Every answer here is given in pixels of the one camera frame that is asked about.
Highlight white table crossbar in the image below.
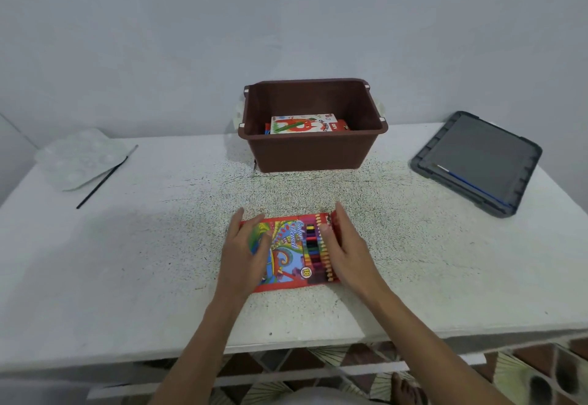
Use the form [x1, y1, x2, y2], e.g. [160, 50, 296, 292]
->
[86, 353, 488, 401]

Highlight person's right forearm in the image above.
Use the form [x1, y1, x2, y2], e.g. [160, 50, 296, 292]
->
[363, 286, 516, 405]

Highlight person's right hand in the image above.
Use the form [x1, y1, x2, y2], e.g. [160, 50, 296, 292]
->
[320, 201, 384, 302]

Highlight person's left forearm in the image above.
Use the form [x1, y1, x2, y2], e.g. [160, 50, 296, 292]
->
[146, 297, 254, 405]

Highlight person's foot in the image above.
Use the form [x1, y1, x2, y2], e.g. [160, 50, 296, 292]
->
[390, 372, 418, 405]

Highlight red flat box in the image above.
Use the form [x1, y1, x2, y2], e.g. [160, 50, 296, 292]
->
[264, 119, 351, 134]

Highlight dark grey bin lid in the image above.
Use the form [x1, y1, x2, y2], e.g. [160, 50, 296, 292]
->
[410, 111, 543, 219]

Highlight red coloured pencil box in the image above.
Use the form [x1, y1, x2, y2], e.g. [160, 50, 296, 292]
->
[239, 213, 343, 293]

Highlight black thin paintbrush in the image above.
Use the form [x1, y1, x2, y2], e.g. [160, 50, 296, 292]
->
[76, 144, 139, 210]

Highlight person's left hand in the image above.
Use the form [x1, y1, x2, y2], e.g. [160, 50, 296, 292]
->
[216, 207, 273, 302]

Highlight blue handled paintbrush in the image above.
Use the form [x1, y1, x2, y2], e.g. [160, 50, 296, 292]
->
[436, 164, 513, 209]

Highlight brown plastic storage bin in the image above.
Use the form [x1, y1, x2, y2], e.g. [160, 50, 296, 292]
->
[238, 78, 389, 174]

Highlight white and red crayon box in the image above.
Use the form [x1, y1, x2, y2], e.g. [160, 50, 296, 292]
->
[269, 114, 339, 134]

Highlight white plastic paint palette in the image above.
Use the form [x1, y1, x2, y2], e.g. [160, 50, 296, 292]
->
[34, 127, 130, 192]

